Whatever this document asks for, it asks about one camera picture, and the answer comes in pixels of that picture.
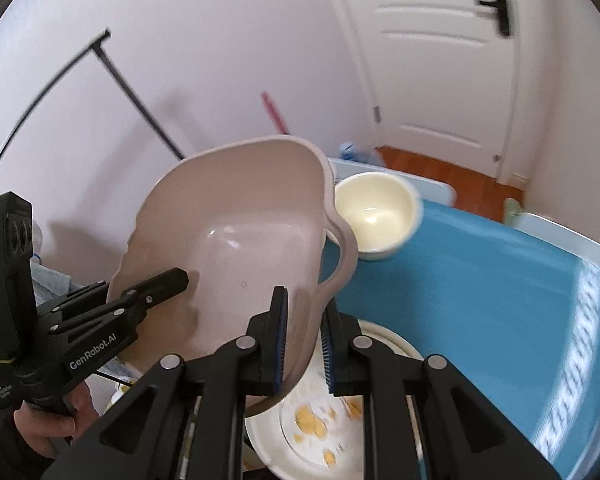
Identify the left hand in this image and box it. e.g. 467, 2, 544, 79
14, 382, 99, 458

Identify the white door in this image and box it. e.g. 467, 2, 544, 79
336, 0, 518, 178

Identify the white plate with duck drawing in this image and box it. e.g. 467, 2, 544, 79
243, 320, 426, 480

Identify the teal tablecloth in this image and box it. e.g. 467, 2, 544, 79
336, 202, 600, 479

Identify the black door handle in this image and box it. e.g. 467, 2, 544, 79
475, 0, 512, 38

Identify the cream bowl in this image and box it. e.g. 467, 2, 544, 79
335, 171, 424, 261

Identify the black clothes rack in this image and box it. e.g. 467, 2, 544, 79
0, 30, 186, 165

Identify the green slipper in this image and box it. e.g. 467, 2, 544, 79
502, 197, 522, 226

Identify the pink broom handle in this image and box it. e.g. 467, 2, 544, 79
260, 91, 289, 136

